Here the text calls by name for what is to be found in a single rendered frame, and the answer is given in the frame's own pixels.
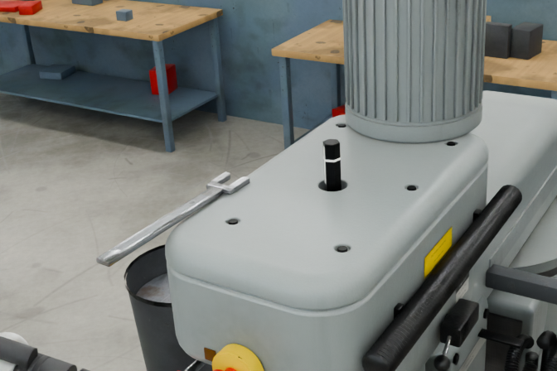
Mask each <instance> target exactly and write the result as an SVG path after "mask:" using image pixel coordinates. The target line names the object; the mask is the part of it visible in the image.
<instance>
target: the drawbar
mask: <svg viewBox="0 0 557 371"><path fill-rule="evenodd" d="M322 143H323V146H324V147H325V159H326V160H336V159H337V158H340V157H341V155H340V143H339V141H338V140H337V139H327V140H326V141H323V142H322ZM325 166H326V183H325V178H324V184H325V191H339V190H341V160H339V161H336V162H327V161H325Z"/></svg>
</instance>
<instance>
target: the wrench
mask: <svg viewBox="0 0 557 371"><path fill-rule="evenodd" d="M228 180H230V173H228V172H224V173H223V174H221V175H219V176H217V177H216V178H215V179H213V180H212V181H211V182H209V183H208V184H206V188H207V190H204V191H203V192H201V193H200V194H199V195H197V196H195V197H193V198H192V199H190V200H188V201H187V202H186V203H184V204H183V205H180V206H179V207H177V208H176V209H174V210H173V211H171V212H170V213H168V214H166V215H164V216H163V217H162V218H160V219H158V220H156V221H155V222H153V223H152V224H150V225H149V226H147V227H146V228H144V229H142V230H140V231H139V232H137V233H136V234H134V235H133V236H131V237H129V238H127V239H126V240H124V241H123V242H122V243H120V244H118V245H116V246H115V247H113V248H111V249H110V250H109V251H107V252H105V253H103V254H102V255H100V256H98V257H97V258H96V262H97V263H99V264H102V265H105V266H107V267H110V266H112V265H114V264H115V263H116V262H118V261H119V260H121V259H122V258H125V257H126V256H128V255H129V254H130V253H132V252H133V251H135V250H136V249H138V248H140V247H142V246H143V245H144V244H145V243H147V242H149V241H151V240H152V239H154V238H156V237H157V236H158V235H159V234H162V233H163V232H165V231H166V230H168V229H170V228H171V227H172V226H174V225H175V224H177V223H179V222H180V221H182V220H183V219H185V218H186V217H188V216H189V215H191V214H193V213H194V212H196V211H198V210H199V209H200V208H202V207H203V206H205V205H207V204H209V203H210V202H212V201H213V200H214V199H216V198H217V197H219V196H220V195H223V193H225V194H228V195H231V194H233V193H234V192H235V191H238V190H240V189H241V188H243V187H244V186H246V185H248V184H249V183H250V182H249V177H245V176H244V177H241V178H240V179H239V180H237V181H235V182H234V183H232V184H231V185H223V184H224V183H225V182H227V181H228Z"/></svg>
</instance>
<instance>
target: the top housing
mask: <svg viewBox="0 0 557 371"><path fill-rule="evenodd" d="M327 139H337V140H338V141H339V143H340V155H341V190H339V191H325V184H324V164H323V143H322V142H323V141H326V140H327ZM488 156H489V153H488V148H487V145H486V143H485V142H484V141H483V140H482V139H481V138H480V137H478V136H476V135H474V134H471V133H467V134H465V135H462V136H461V137H456V138H454V139H450V140H446V141H441V142H429V143H397V142H385V141H381V140H377V139H374V138H371V137H367V136H364V135H362V134H360V133H358V132H357V131H355V130H354V129H353V128H351V127H350V126H349V125H348V123H347V122H346V115H345V114H344V115H339V116H336V117H334V118H330V119H328V120H327V121H326V122H325V123H323V124H321V125H320V126H318V127H317V128H315V129H314V130H312V131H311V132H310V133H309V134H307V135H306V136H304V137H302V138H301V139H299V140H298V141H297V142H295V143H294V144H293V145H291V146H290V147H288V148H287V149H285V150H284V151H282V152H281V153H279V154H278V155H277V156H276V157H274V158H273V159H271V160H270V161H268V162H266V163H265V164H263V165H262V166H261V167H260V168H258V169H257V170H255V171H254V172H252V173H251V174H249V175H248V176H246V177H249V182H250V183H249V184H248V185H246V186H244V187H243V188H241V189H240V190H238V191H235V192H234V193H233V194H231V195H228V194H225V193H223V195H220V196H219V197H217V198H216V199H214V200H213V201H212V202H210V203H209V204H207V205H205V206H203V207H202V208H200V209H199V210H198V211H197V212H195V213H194V214H192V215H191V216H189V217H188V218H186V219H184V220H183V221H182V222H181V223H180V224H179V225H177V226H176V227H175V228H174V229H173V230H172V232H171V233H170V234H169V236H168V238H167V241H166V245H165V256H166V260H167V275H168V281H169V287H170V293H171V300H172V312H173V319H174V325H175V331H176V337H177V340H178V343H179V345H180V346H181V347H182V348H183V350H184V351H185V352H186V353H187V354H188V355H190V356H191V357H192V358H193V359H197V360H199V361H201V362H203V363H206V364H210V365H212V362H211V361H210V360H207V359H205V353H204V348H207V349H212V350H214V351H215V352H216V354H218V353H219V352H220V351H221V350H222V349H223V348H224V347H225V346H227V345H230V344H237V345H242V346H244V347H245V348H247V349H249V350H250V351H252V352H253V353H254V354H255V355H256V356H257V358H258V359H259V361H260V363H261V364H262V366H263V369H264V371H364V369H363V367H362V358H363V356H364V355H365V354H366V353H367V352H368V350H369V349H370V348H371V346H372V345H373V344H374V343H375V342H376V341H377V340H378V338H379V337H380V335H382V334H383V332H384V331H385V329H386V328H387V327H388V326H389V325H390V323H391V322H392V320H393V319H394V308H395V306H396V305H397V304H398V303H401V304H404V305H406V304H407V302H408V301H409V299H411V297H412V296H413V295H414V294H415V293H416V292H417V291H418V289H419V288H420V287H421V286H422V284H423V283H424V282H425V281H426V279H427V278H428V277H429V275H430V274H431V273H432V272H433V270H434V269H435V268H436V267H437V266H438V265H439V263H440V262H441V261H442V260H443V258H444V257H445V256H446V255H447V253H448V252H449V251H450V249H451V248H452V247H453V246H454V245H455V243H456V242H457V241H458V240H459V239H460V238H461V237H462V235H463V234H464V233H465V231H466V230H467V229H468V227H469V226H470V225H471V224H472V222H473V212H474V211H475V210H476V209H478V210H481V211H483V209H484V208H485V207H486V206H487V174H488V162H487V161H488Z"/></svg>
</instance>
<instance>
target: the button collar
mask: <svg viewBox="0 0 557 371"><path fill-rule="evenodd" d="M227 368H233V369H235V370H236V371H264V369H263V366H262V364H261V363H260V361H259V359H258V358H257V356H256V355H255V354H254V353H253V352H252V351H250V350H249V349H247V348H245V347H244V346H242V345H239V344H228V345H227V346H225V347H224V348H223V349H222V350H221V351H220V352H219V353H218V354H217V355H216V356H215V357H214V358H213V361H212V369H213V370H215V369H221V370H224V371H225V370H226V369H227Z"/></svg>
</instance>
